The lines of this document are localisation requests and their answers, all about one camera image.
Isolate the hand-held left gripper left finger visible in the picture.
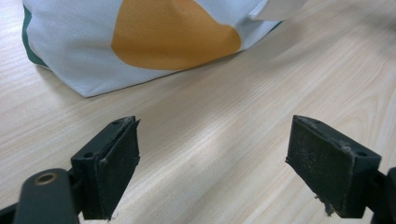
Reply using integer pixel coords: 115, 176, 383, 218
70, 115, 141, 221

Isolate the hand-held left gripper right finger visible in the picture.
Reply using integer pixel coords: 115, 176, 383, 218
285, 114, 382, 219

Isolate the white fabric bag orange print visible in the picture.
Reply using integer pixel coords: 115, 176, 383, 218
21, 0, 309, 99

